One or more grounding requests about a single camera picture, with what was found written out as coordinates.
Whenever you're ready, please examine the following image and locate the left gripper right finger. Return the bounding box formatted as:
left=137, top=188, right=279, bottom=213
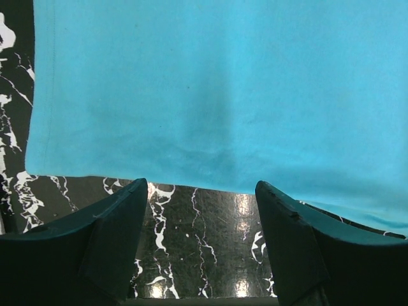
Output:
left=255, top=181, right=407, bottom=305

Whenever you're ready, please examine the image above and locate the turquoise t-shirt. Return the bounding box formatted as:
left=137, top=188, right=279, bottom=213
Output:
left=25, top=1, right=407, bottom=235

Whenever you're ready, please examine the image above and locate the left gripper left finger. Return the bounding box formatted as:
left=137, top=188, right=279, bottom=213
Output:
left=1, top=178, right=148, bottom=305

